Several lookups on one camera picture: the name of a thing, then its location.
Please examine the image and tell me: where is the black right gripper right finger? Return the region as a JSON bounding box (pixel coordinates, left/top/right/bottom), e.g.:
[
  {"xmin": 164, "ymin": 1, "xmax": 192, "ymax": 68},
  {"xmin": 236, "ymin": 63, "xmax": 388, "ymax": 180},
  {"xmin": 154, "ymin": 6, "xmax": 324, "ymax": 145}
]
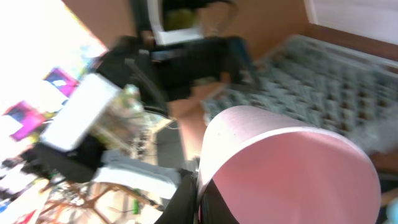
[{"xmin": 200, "ymin": 180, "xmax": 239, "ymax": 224}]

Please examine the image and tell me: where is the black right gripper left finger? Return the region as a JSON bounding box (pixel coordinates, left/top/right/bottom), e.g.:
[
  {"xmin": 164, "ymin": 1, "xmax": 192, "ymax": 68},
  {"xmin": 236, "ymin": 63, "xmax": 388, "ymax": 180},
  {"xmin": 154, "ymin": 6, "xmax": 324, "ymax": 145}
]
[{"xmin": 154, "ymin": 169, "xmax": 197, "ymax": 224}]

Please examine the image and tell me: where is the blue plastic cup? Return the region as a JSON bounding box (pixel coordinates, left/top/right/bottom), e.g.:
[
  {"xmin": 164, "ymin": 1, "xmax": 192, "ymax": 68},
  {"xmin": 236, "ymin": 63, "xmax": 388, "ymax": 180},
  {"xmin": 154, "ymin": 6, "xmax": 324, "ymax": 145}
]
[{"xmin": 384, "ymin": 198, "xmax": 398, "ymax": 224}]

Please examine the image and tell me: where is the pink plastic cup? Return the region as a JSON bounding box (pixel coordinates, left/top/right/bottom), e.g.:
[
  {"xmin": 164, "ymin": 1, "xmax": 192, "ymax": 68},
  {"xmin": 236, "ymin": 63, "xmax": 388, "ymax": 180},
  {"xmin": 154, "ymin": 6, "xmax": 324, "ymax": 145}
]
[{"xmin": 198, "ymin": 106, "xmax": 381, "ymax": 224}]

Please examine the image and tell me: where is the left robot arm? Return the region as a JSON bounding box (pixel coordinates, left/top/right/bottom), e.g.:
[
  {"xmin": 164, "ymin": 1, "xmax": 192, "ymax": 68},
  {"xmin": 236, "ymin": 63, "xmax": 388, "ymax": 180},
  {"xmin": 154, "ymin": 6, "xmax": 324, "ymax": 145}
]
[{"xmin": 92, "ymin": 0, "xmax": 259, "ymax": 117}]

